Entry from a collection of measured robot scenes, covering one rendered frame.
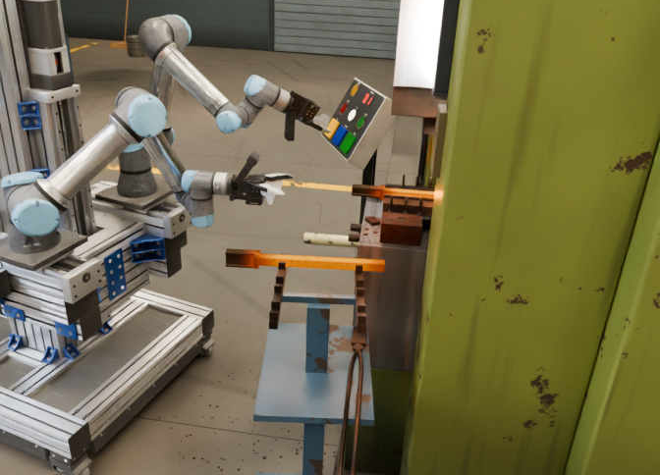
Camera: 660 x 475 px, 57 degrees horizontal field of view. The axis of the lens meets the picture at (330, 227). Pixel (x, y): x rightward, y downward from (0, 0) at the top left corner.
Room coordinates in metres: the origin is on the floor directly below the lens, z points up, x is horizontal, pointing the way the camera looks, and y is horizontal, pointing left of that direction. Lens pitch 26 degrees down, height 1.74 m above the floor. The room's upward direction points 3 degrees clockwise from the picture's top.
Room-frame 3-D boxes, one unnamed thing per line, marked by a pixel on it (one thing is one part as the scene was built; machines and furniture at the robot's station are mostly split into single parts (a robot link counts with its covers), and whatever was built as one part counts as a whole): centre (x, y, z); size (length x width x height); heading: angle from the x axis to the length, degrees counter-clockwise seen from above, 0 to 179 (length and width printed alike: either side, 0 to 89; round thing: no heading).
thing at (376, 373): (1.75, -0.38, 0.23); 0.56 x 0.38 x 0.47; 84
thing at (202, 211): (1.88, 0.44, 0.88); 0.11 x 0.08 x 0.11; 34
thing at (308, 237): (2.18, -0.12, 0.62); 0.44 x 0.05 x 0.05; 84
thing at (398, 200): (1.81, -0.38, 0.96); 0.42 x 0.20 x 0.09; 84
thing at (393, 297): (1.75, -0.38, 0.69); 0.56 x 0.38 x 0.45; 84
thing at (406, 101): (1.81, -0.38, 1.32); 0.42 x 0.20 x 0.10; 84
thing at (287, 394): (1.35, 0.02, 0.65); 0.40 x 0.30 x 0.02; 0
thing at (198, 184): (1.87, 0.43, 0.98); 0.11 x 0.08 x 0.09; 84
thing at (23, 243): (1.70, 0.93, 0.87); 0.15 x 0.15 x 0.10
